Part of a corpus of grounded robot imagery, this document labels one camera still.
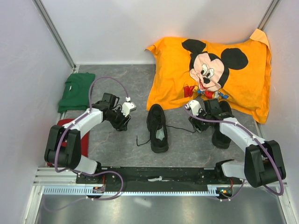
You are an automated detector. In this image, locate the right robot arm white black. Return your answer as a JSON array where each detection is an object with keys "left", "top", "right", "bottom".
[{"left": 184, "top": 99, "right": 286, "bottom": 188}]

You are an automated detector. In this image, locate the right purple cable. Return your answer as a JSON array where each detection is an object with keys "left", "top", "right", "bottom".
[{"left": 184, "top": 105, "right": 285, "bottom": 202}]

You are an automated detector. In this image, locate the black shoe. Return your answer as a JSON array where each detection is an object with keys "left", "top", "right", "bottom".
[
  {"left": 136, "top": 104, "right": 195, "bottom": 154},
  {"left": 212, "top": 101, "right": 233, "bottom": 149}
]

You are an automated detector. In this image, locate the orange Mickey Mouse pillow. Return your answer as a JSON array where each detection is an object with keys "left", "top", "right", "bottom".
[{"left": 146, "top": 29, "right": 271, "bottom": 124}]

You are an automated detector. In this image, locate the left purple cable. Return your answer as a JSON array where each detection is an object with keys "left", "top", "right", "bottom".
[{"left": 42, "top": 76, "right": 131, "bottom": 212}]

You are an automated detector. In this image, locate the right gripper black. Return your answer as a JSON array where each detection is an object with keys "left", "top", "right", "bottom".
[{"left": 188, "top": 106, "right": 211, "bottom": 133}]

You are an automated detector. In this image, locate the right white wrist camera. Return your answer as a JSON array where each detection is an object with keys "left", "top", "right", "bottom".
[{"left": 184, "top": 100, "right": 201, "bottom": 116}]

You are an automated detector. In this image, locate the aluminium front rail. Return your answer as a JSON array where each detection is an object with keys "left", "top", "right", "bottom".
[{"left": 32, "top": 167, "right": 289, "bottom": 187}]

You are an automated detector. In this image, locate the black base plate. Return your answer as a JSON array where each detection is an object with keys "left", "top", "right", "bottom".
[{"left": 76, "top": 166, "right": 242, "bottom": 187}]

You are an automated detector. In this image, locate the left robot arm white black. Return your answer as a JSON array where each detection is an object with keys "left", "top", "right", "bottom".
[{"left": 44, "top": 93, "right": 136, "bottom": 183}]

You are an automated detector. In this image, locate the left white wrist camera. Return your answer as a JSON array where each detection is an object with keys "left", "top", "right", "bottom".
[{"left": 121, "top": 97, "right": 136, "bottom": 117}]

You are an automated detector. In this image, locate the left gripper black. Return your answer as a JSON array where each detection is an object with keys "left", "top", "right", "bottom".
[{"left": 106, "top": 106, "right": 131, "bottom": 132}]

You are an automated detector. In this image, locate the purple cable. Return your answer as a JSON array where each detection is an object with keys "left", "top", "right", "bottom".
[
  {"left": 184, "top": 105, "right": 285, "bottom": 202},
  {"left": 42, "top": 76, "right": 131, "bottom": 212}
]

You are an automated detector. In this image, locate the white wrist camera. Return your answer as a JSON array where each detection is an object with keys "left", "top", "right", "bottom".
[
  {"left": 184, "top": 100, "right": 201, "bottom": 116},
  {"left": 121, "top": 97, "right": 136, "bottom": 117}
]

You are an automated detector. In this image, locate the grey slotted cable duct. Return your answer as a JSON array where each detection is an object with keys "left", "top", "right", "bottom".
[{"left": 43, "top": 186, "right": 219, "bottom": 196}]

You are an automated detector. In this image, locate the left aluminium frame post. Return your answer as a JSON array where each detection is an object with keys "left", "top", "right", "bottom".
[{"left": 32, "top": 0, "right": 77, "bottom": 72}]

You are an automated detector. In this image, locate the red folded shirt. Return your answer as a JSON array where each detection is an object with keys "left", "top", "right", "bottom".
[{"left": 44, "top": 119, "right": 89, "bottom": 169}]

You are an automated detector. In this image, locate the green folded shirt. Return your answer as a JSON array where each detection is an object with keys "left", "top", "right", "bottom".
[{"left": 58, "top": 72, "right": 95, "bottom": 113}]

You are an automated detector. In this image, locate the right aluminium frame post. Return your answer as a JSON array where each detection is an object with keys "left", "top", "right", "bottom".
[{"left": 257, "top": 0, "right": 281, "bottom": 30}]

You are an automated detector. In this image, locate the aluminium frame post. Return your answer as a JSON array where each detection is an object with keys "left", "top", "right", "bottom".
[
  {"left": 257, "top": 0, "right": 281, "bottom": 30},
  {"left": 32, "top": 0, "right": 77, "bottom": 72}
]

